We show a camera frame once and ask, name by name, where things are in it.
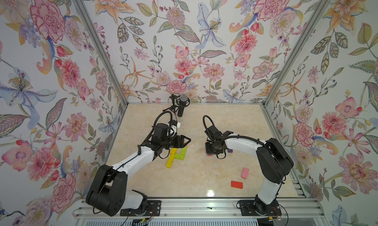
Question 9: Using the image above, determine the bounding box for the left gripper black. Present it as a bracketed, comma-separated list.
[160, 134, 191, 149]

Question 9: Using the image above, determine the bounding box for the lime green block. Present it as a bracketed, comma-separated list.
[180, 147, 187, 156]
[174, 153, 185, 160]

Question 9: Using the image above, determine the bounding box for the long yellow block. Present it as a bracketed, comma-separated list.
[166, 154, 175, 168]

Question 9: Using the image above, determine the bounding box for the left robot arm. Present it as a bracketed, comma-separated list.
[86, 123, 191, 216]

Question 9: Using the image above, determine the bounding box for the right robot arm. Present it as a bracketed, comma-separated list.
[205, 125, 294, 207]

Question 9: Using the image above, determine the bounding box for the pink block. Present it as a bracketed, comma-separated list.
[241, 168, 249, 179]

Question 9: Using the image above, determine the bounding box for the red block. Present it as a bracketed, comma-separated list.
[231, 181, 243, 189]

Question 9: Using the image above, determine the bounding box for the black microphone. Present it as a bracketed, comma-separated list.
[178, 94, 190, 117]

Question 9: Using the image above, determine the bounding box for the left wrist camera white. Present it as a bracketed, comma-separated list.
[170, 120, 181, 135]

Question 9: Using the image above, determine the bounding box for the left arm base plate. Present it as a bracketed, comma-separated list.
[120, 200, 161, 217]

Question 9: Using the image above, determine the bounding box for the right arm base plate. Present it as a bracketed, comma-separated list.
[236, 200, 282, 217]

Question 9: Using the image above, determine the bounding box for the aluminium front rail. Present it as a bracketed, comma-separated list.
[72, 197, 325, 220]

